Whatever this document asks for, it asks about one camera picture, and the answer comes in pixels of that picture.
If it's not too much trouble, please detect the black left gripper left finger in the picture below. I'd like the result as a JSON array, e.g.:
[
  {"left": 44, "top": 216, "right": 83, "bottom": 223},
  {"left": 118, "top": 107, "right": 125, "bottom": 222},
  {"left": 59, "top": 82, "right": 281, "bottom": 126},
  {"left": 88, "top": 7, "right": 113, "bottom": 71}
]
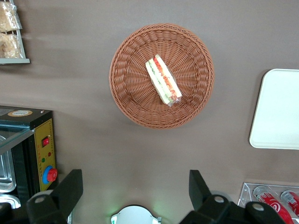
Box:
[{"left": 26, "top": 169, "right": 84, "bottom": 224}]

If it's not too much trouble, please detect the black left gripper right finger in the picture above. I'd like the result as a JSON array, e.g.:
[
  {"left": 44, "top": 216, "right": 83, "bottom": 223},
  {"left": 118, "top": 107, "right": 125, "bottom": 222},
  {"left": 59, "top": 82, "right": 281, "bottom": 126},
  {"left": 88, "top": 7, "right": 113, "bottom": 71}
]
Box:
[{"left": 178, "top": 169, "right": 234, "bottom": 224}]

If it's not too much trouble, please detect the triangle sandwich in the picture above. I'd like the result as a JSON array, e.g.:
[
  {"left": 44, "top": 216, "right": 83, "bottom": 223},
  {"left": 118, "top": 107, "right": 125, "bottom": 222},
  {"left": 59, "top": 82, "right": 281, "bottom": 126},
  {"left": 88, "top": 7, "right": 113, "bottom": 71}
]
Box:
[{"left": 145, "top": 54, "right": 183, "bottom": 108}]

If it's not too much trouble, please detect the cream plastic tray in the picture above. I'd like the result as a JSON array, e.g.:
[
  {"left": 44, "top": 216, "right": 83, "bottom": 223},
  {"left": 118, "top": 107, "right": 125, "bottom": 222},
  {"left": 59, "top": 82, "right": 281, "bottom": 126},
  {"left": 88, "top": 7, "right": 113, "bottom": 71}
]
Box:
[{"left": 249, "top": 68, "right": 299, "bottom": 150}]

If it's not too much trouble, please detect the round brown wicker basket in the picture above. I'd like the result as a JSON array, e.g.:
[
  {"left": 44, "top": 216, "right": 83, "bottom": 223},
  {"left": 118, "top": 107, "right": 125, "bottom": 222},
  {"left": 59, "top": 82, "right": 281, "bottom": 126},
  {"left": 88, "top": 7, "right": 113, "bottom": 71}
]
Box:
[{"left": 108, "top": 22, "right": 215, "bottom": 130}]

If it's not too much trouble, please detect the clear acrylic bottle rack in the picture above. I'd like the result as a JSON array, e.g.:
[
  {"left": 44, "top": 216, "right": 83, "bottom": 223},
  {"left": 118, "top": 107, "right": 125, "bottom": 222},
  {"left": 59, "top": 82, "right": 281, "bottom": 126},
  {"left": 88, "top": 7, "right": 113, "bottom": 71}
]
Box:
[{"left": 237, "top": 182, "right": 299, "bottom": 224}]

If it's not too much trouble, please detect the steel warmer pan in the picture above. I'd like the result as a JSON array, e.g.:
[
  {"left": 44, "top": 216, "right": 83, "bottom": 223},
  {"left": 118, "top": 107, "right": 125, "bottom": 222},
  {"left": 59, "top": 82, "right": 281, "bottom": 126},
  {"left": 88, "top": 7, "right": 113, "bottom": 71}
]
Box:
[
  {"left": 0, "top": 135, "right": 17, "bottom": 194},
  {"left": 0, "top": 194, "right": 21, "bottom": 210}
]

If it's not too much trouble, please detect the red cola bottle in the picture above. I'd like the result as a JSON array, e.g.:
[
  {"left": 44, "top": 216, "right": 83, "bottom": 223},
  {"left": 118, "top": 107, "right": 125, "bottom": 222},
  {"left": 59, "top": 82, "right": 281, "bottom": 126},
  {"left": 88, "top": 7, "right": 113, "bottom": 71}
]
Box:
[
  {"left": 280, "top": 190, "right": 299, "bottom": 217},
  {"left": 253, "top": 186, "right": 295, "bottom": 224}
]

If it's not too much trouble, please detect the black food warmer case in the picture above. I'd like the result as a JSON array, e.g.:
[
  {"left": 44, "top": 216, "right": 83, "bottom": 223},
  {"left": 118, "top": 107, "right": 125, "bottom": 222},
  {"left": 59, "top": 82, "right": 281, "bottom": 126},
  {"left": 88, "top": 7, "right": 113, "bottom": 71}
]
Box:
[{"left": 0, "top": 105, "right": 59, "bottom": 210}]

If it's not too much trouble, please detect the clear bag of snacks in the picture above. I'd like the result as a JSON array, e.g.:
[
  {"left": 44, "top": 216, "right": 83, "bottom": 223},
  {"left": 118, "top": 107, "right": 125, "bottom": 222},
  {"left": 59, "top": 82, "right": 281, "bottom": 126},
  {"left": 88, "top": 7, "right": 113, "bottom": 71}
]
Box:
[
  {"left": 0, "top": 32, "right": 24, "bottom": 59},
  {"left": 0, "top": 1, "right": 23, "bottom": 33}
]

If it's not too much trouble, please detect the grey wire snack rack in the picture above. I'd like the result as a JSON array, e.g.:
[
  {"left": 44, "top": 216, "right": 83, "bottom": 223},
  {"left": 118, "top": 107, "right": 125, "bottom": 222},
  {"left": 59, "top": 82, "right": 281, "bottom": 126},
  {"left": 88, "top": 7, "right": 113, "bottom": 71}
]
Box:
[{"left": 0, "top": 0, "right": 31, "bottom": 65}]

